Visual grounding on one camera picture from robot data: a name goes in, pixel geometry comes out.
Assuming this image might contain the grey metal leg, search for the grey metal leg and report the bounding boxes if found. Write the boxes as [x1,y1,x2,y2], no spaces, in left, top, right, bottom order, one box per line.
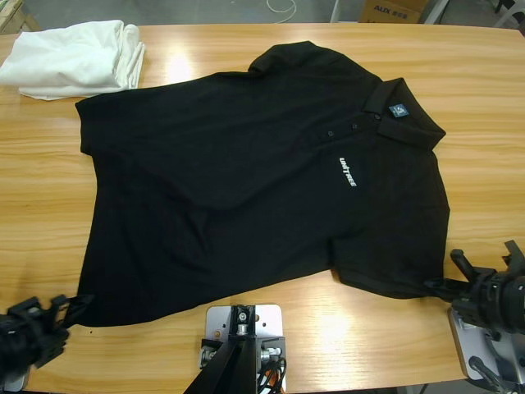
[422,0,448,25]

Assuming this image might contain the black cable at mount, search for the black cable at mount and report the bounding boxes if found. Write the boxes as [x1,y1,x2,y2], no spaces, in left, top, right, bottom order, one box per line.
[256,355,289,394]

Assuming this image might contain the wooden pallet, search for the wooden pallet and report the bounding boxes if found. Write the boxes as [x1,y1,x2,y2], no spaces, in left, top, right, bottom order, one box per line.
[0,0,42,36]

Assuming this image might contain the dark camera post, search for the dark camera post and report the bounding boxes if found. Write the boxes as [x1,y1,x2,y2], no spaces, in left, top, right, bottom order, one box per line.
[182,303,258,394]

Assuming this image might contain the white floor cable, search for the white floor cable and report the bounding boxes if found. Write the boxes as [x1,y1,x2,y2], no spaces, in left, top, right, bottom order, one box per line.
[266,0,297,20]

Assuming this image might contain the AUX cardboard box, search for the AUX cardboard box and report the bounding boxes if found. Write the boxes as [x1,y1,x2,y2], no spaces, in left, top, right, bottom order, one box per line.
[358,0,423,24]

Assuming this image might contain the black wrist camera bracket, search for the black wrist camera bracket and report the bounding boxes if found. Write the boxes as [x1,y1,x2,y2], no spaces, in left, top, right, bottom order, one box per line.
[503,240,525,272]

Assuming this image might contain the white folded cloth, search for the white folded cloth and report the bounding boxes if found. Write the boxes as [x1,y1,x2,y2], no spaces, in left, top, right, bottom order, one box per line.
[0,19,147,102]

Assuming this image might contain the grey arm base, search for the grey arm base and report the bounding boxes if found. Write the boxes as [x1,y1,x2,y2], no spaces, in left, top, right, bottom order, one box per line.
[448,309,525,383]
[0,364,30,393]

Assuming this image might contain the orange cable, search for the orange cable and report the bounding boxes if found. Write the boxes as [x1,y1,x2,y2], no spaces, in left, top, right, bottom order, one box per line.
[257,366,288,394]

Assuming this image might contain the black base cable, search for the black base cable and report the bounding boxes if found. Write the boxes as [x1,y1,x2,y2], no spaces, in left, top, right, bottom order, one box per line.
[468,355,509,394]

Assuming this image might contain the white mount block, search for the white mount block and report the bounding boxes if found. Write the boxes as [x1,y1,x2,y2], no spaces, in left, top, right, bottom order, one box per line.
[204,303,287,394]

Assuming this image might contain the silver connector plug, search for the silver connector plug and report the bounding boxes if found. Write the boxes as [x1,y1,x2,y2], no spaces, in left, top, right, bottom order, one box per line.
[199,346,219,369]
[260,346,284,364]

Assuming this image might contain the black Unitree polo shirt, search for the black Unitree polo shirt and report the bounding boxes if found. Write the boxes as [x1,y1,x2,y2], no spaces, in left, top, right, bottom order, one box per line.
[75,39,452,329]

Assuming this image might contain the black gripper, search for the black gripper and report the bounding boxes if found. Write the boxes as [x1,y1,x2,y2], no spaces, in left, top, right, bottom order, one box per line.
[423,248,525,334]
[0,293,95,370]

